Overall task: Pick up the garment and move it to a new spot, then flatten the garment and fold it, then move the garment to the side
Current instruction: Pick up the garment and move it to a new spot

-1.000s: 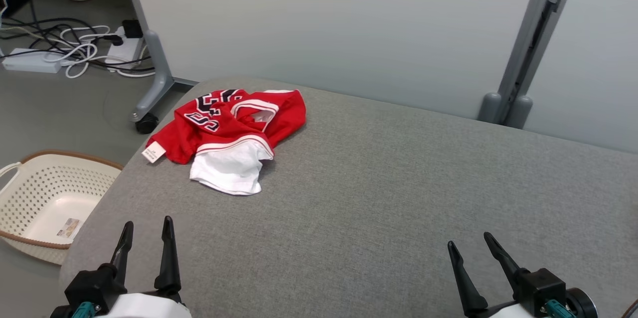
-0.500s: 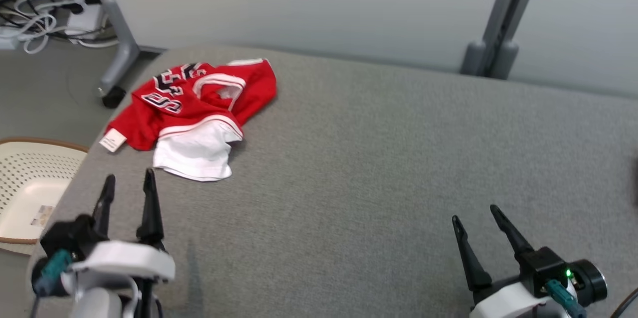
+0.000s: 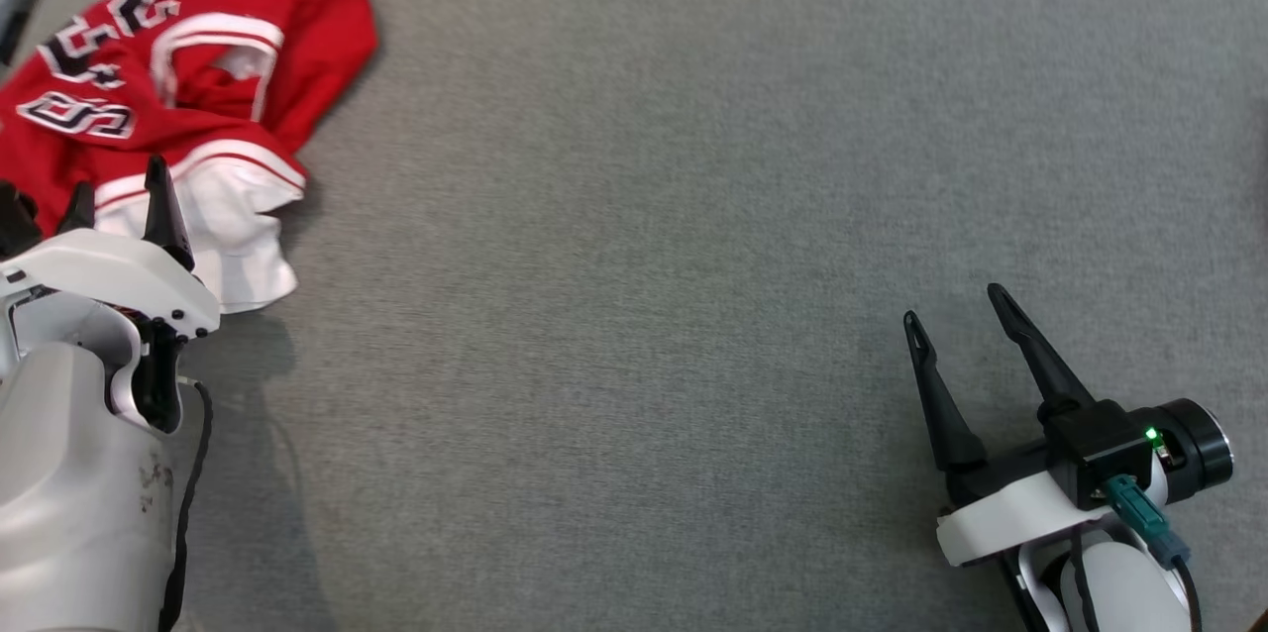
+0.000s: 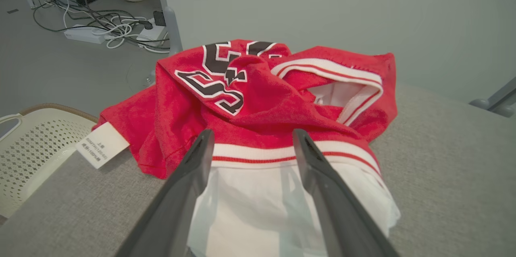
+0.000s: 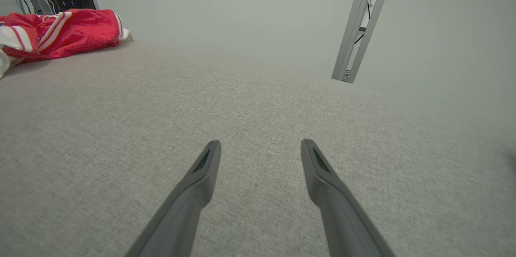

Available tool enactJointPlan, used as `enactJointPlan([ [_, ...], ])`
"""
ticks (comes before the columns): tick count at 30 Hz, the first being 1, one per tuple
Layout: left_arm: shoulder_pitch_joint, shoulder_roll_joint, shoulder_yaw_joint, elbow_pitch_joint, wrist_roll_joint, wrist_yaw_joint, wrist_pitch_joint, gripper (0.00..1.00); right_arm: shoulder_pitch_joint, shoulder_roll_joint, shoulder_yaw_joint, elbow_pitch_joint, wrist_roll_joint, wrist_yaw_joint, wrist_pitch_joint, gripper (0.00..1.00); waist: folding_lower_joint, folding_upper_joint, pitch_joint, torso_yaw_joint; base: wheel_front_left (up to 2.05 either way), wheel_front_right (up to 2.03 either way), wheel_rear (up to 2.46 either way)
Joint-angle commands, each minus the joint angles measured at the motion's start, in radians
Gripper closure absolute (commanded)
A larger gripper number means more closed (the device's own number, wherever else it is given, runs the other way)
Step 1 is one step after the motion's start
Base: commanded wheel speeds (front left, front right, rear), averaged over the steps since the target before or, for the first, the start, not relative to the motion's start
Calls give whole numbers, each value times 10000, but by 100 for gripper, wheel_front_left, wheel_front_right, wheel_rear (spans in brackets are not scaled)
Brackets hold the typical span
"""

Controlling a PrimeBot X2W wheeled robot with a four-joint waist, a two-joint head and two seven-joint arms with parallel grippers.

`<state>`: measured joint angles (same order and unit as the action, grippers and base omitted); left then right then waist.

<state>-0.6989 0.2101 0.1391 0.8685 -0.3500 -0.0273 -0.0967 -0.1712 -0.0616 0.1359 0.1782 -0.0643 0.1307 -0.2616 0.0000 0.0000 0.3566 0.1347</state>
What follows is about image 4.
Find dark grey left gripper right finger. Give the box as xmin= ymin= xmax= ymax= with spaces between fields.
xmin=292 ymin=128 xmax=399 ymax=257

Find cream perforated plastic basket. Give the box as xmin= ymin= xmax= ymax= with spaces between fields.
xmin=0 ymin=103 xmax=100 ymax=219

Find grey metal frame leg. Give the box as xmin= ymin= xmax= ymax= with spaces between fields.
xmin=469 ymin=76 xmax=516 ymax=119

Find white cable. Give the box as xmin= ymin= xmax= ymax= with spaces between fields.
xmin=62 ymin=0 xmax=171 ymax=54

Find red white basketball shorts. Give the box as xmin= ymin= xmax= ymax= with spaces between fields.
xmin=92 ymin=39 xmax=402 ymax=257

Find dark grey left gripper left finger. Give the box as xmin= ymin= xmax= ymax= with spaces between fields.
xmin=115 ymin=129 xmax=215 ymax=257

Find grey rounded post foot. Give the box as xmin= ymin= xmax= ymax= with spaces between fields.
xmin=162 ymin=6 xmax=183 ymax=55

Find white power strip with cables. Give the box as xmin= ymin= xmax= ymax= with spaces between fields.
xmin=22 ymin=0 xmax=170 ymax=44

